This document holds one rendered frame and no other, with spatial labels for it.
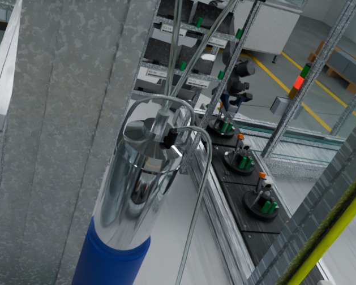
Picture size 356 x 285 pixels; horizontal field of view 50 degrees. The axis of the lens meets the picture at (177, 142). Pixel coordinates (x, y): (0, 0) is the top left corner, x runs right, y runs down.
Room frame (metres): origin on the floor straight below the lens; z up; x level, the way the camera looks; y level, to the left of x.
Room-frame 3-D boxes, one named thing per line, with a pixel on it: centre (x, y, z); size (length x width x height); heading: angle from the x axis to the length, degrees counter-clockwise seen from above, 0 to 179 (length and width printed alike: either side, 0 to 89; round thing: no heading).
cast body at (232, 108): (1.61, -0.16, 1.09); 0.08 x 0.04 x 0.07; 25
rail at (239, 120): (1.87, -0.35, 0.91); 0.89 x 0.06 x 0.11; 115
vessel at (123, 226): (0.64, 0.05, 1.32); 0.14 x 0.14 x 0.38
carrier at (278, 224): (1.16, -0.37, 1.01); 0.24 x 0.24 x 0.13; 25
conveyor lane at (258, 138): (1.72, -0.44, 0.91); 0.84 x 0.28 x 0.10; 115
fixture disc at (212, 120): (1.61, -0.16, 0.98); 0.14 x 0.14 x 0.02
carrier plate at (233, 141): (1.61, -0.16, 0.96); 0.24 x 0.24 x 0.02; 25
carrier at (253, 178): (1.38, -0.27, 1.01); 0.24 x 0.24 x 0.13; 25
